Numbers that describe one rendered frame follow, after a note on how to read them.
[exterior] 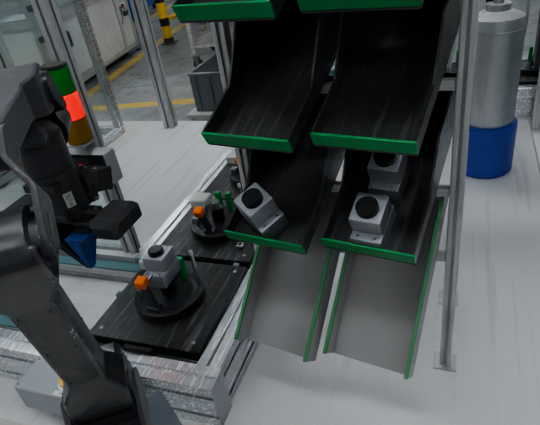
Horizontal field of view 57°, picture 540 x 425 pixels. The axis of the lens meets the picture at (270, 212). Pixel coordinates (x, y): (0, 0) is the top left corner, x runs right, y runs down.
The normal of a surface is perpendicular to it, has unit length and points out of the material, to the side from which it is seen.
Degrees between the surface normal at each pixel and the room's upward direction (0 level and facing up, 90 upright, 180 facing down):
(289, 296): 45
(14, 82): 8
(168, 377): 0
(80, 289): 0
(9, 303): 115
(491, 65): 90
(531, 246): 0
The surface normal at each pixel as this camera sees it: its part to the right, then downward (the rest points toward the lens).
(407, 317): -0.44, -0.22
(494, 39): -0.36, 0.54
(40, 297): 0.30, 0.79
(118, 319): -0.14, -0.84
